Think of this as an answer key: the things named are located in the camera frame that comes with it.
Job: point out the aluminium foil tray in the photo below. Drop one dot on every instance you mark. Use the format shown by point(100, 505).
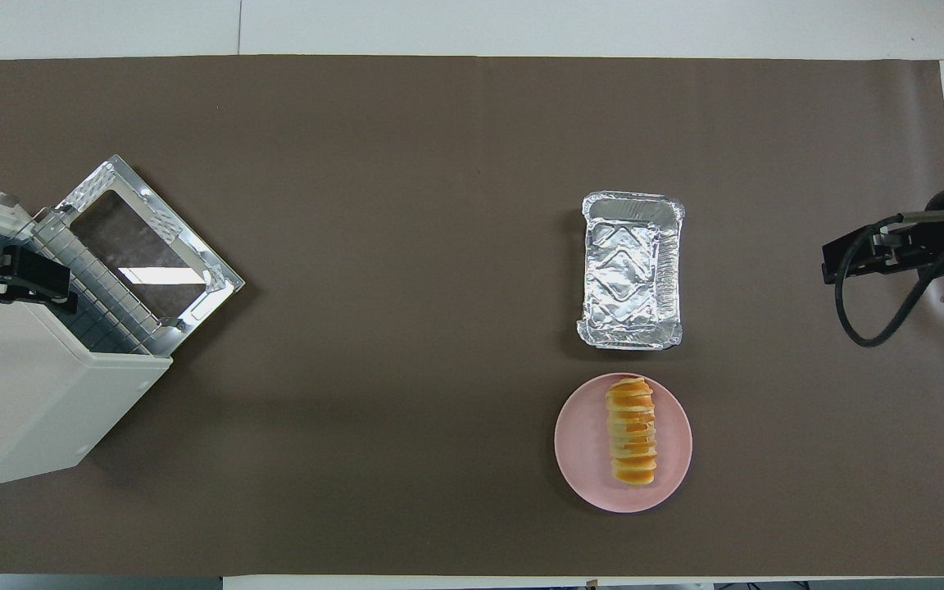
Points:
point(632, 270)

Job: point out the glass oven door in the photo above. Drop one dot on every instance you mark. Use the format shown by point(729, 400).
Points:
point(144, 246)

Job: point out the cream toaster oven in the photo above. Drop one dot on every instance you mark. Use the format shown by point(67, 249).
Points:
point(21, 393)

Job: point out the brown table mat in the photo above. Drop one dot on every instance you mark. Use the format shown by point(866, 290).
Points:
point(439, 246)

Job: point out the pink round plate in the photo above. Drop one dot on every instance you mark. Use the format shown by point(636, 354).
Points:
point(578, 459)

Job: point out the sliced golden bread loaf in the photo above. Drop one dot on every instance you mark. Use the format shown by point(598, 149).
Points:
point(632, 434)

